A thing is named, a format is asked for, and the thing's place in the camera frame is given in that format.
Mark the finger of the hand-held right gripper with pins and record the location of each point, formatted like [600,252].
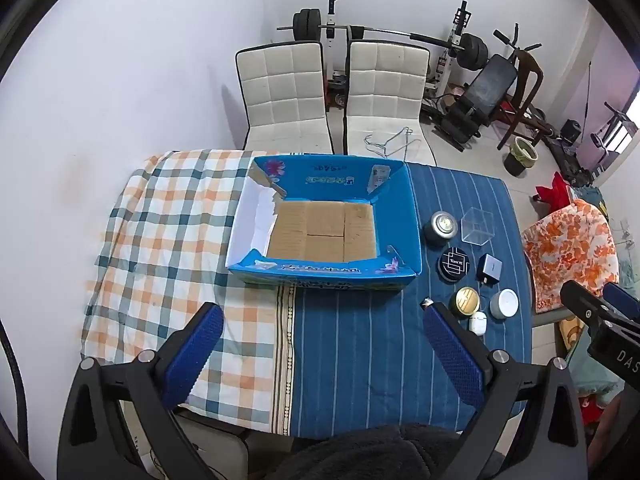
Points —
[577,297]
[622,301]

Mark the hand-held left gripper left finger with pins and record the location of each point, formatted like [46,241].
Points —
[196,355]

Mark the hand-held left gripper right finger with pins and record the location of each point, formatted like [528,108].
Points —
[452,355]

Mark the white earbud case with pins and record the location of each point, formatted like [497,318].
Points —
[478,323]

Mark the blue printed cardboard box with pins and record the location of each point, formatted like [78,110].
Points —
[320,180]

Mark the person's right forearm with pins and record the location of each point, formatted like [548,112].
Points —
[610,432]

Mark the orange floral blanket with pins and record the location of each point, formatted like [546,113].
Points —
[570,250]

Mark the gold lid jar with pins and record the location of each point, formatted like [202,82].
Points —
[465,302]

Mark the red printed fabric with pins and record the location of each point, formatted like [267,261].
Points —
[588,406]

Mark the white round container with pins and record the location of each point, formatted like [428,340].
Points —
[504,303]

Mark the black round tin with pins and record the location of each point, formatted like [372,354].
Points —
[454,265]

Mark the small dark square box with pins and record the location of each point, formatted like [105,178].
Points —
[490,269]

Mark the blue striped cloth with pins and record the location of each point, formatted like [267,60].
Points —
[360,340]

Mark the orange and teal plaid cloth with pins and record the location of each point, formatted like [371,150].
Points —
[165,260]

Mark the red cloth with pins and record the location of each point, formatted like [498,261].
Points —
[552,192]

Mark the clear plastic box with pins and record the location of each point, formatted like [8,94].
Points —
[477,227]

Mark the silver round tin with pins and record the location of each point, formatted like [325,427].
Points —
[440,227]

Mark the black fleece clothing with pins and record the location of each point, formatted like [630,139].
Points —
[360,452]

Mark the dark waste bin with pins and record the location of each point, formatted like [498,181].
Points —
[520,156]

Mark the exercise bike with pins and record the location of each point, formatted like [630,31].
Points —
[612,127]

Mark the brown wooden chair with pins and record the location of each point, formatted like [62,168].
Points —
[527,85]

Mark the black weight bench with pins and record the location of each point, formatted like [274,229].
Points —
[482,92]

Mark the white quilted chair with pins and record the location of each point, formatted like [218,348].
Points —
[280,90]
[387,90]

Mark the barbell with black plates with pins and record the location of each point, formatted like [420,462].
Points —
[306,22]

